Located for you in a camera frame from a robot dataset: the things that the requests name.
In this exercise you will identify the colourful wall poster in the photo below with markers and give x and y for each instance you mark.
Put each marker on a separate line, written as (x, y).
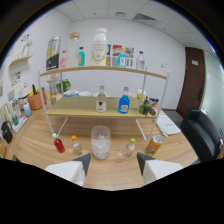
(130, 53)

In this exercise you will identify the green potted plant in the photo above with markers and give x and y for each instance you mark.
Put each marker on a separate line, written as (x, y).
(63, 86)

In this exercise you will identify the white bowl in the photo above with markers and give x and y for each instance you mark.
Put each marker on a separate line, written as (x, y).
(85, 94)
(108, 94)

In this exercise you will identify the white jar yellow label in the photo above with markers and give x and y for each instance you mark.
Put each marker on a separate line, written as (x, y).
(141, 94)

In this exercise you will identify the white appliance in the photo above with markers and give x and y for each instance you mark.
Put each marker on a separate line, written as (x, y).
(25, 91)

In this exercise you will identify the white tray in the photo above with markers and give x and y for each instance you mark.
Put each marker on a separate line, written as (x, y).
(20, 125)

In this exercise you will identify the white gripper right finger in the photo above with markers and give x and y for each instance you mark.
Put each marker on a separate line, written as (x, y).
(158, 170)

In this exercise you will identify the orange printed paper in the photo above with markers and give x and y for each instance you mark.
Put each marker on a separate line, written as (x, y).
(161, 112)

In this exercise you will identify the teal small bottle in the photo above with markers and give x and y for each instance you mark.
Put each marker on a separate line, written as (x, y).
(81, 57)

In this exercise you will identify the white figurine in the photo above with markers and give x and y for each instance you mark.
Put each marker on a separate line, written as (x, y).
(26, 45)

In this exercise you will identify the brown door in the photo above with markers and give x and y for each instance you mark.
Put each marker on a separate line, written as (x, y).
(190, 81)

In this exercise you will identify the two-tier wood shelf rack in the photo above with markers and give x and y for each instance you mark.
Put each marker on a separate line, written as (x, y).
(86, 106)

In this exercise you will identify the tall black can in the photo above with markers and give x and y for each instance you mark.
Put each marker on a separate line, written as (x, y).
(53, 55)

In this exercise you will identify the large white bottle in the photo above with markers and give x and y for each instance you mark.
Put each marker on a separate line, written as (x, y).
(99, 50)

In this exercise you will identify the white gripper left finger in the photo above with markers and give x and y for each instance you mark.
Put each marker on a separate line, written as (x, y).
(68, 171)

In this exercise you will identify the small dark bottle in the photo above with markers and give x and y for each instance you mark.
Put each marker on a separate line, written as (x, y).
(157, 102)
(154, 102)
(150, 101)

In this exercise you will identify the clear bottle red label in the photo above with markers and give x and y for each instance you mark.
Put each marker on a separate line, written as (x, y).
(101, 104)

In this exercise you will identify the pink bottle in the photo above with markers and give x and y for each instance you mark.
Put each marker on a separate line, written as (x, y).
(63, 61)

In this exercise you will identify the wooden wall shelf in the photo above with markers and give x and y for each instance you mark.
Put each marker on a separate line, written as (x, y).
(20, 60)

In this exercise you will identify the square ceiling diffuser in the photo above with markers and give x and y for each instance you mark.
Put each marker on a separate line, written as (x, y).
(120, 14)

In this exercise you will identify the white wall switch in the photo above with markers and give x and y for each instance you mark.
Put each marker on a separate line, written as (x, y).
(164, 65)

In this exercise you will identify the clear bottle green cap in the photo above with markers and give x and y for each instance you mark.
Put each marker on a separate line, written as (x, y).
(129, 149)

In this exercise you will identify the green cup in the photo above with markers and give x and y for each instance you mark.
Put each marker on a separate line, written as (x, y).
(15, 120)

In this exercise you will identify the yellow drink can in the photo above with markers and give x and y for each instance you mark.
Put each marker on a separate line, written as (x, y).
(154, 146)

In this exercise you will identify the red wall poster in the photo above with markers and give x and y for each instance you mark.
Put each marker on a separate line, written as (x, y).
(115, 51)

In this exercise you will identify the blue liquid bottle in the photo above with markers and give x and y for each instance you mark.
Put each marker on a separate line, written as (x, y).
(124, 105)

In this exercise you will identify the dark brown short cylinder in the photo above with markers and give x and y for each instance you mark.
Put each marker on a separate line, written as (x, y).
(152, 111)

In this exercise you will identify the orange basket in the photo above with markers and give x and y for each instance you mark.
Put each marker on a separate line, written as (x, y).
(36, 100)

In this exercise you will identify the ceiling air vent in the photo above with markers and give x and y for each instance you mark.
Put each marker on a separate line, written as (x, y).
(144, 17)

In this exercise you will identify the red liquid bottle white cap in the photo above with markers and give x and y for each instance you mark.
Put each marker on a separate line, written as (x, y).
(59, 145)

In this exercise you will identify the clear bottle blue cap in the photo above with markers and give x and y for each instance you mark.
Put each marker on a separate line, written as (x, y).
(140, 61)

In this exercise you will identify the white notebook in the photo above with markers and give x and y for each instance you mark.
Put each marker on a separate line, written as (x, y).
(168, 126)

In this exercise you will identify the glass jar cork lid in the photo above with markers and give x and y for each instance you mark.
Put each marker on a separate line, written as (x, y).
(74, 51)

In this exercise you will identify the clear bottle orange cap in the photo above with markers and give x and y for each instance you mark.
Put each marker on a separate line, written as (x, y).
(77, 146)

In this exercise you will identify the blue yellow wall poster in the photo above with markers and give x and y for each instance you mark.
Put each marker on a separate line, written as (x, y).
(109, 55)

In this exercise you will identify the light blue bottle yellow cap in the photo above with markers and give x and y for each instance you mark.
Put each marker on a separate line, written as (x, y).
(122, 59)

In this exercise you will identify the light blue container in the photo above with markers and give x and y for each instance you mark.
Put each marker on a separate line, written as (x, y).
(27, 110)

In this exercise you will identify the blue rimmed bowl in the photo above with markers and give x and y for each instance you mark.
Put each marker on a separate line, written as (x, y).
(71, 93)

